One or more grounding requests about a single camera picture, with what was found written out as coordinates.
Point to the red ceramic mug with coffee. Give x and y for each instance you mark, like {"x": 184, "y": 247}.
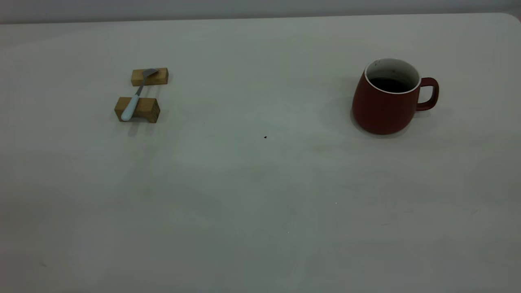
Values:
{"x": 382, "y": 112}

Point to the arched wooden block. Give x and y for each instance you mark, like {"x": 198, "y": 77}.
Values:
{"x": 146, "y": 110}

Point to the flat rectangular wooden block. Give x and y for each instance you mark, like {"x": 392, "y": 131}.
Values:
{"x": 156, "y": 78}

